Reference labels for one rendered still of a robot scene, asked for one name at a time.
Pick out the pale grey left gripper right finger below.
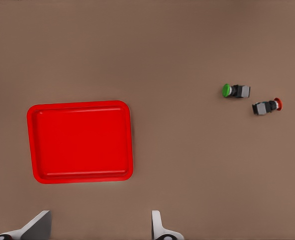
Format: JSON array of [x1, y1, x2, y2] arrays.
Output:
[[151, 210, 185, 240]]

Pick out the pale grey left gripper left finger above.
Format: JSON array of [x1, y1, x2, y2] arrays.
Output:
[[0, 210, 52, 240]]

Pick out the red plastic tray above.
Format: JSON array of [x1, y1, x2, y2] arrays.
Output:
[[26, 100, 134, 185]]

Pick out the green push-button switch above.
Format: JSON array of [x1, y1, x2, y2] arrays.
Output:
[[221, 83, 251, 99]]

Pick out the red push-button switch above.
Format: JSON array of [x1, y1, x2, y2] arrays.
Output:
[[251, 97, 284, 116]]

